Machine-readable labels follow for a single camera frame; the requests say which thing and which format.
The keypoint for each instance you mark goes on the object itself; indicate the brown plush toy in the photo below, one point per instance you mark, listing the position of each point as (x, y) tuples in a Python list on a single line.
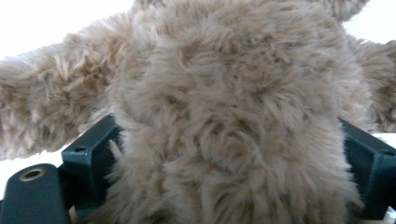
[(224, 118)]

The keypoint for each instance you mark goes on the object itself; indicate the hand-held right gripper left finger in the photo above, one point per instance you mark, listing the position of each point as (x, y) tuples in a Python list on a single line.
[(88, 168)]

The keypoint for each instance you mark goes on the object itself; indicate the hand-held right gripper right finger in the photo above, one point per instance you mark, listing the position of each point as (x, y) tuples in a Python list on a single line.
[(370, 168)]

